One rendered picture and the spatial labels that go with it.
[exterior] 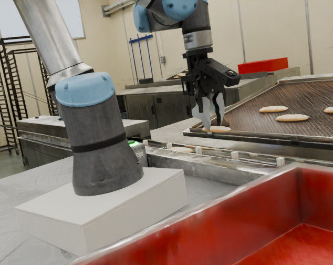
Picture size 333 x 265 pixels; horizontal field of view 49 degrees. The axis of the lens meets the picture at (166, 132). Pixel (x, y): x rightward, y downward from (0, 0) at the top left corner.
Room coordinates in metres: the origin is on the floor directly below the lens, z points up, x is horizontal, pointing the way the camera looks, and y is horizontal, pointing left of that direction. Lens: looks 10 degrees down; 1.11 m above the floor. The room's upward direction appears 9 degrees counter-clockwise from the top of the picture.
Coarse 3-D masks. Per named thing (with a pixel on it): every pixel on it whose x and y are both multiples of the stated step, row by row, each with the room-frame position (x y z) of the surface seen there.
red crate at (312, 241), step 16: (304, 224) 0.56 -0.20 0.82; (272, 240) 0.52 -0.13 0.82; (288, 240) 0.52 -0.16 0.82; (304, 240) 0.51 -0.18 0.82; (320, 240) 0.50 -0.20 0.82; (256, 256) 0.49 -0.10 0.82; (272, 256) 0.48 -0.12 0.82; (288, 256) 0.47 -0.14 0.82; (304, 256) 0.47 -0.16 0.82; (320, 256) 0.46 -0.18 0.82
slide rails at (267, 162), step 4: (128, 140) 1.41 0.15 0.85; (148, 144) 1.28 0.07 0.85; (152, 144) 1.27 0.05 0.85; (164, 148) 1.18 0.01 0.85; (192, 152) 1.06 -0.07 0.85; (204, 152) 1.03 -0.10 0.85; (208, 152) 1.02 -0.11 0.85; (212, 152) 1.02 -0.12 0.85; (216, 156) 0.98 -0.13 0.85; (220, 156) 0.97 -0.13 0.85; (224, 156) 0.96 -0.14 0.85; (228, 156) 0.95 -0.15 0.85; (240, 156) 0.93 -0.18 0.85; (244, 160) 0.90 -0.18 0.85; (248, 160) 0.89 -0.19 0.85; (252, 160) 0.88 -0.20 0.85; (256, 160) 0.87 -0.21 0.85; (260, 160) 0.87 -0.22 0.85; (264, 160) 0.86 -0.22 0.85; (268, 160) 0.86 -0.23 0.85; (272, 160) 0.85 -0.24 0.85; (268, 164) 0.84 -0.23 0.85; (272, 164) 0.83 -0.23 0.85; (276, 164) 0.82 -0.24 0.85; (288, 164) 0.80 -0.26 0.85
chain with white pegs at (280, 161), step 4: (16, 128) 2.66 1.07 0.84; (144, 140) 1.25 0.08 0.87; (144, 144) 1.25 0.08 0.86; (168, 144) 1.13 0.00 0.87; (168, 148) 1.14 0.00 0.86; (196, 148) 1.02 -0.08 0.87; (200, 148) 1.02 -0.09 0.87; (196, 152) 1.02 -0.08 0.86; (200, 152) 1.02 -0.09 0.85; (232, 152) 0.91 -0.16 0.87; (236, 152) 0.91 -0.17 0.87; (232, 156) 0.91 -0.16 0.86; (236, 156) 0.91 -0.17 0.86; (280, 160) 0.79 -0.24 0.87; (284, 160) 0.80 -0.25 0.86; (280, 164) 0.79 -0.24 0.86; (284, 164) 0.79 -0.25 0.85
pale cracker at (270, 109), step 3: (261, 108) 1.19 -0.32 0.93; (264, 108) 1.17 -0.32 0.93; (267, 108) 1.16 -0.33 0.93; (270, 108) 1.15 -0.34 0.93; (273, 108) 1.14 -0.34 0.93; (276, 108) 1.13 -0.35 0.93; (279, 108) 1.12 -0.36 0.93; (282, 108) 1.12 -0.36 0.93; (285, 108) 1.12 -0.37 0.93; (261, 111) 1.17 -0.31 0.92; (264, 111) 1.16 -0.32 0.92; (267, 111) 1.15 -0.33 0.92; (270, 111) 1.14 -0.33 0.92; (273, 111) 1.13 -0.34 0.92; (276, 111) 1.13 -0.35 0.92
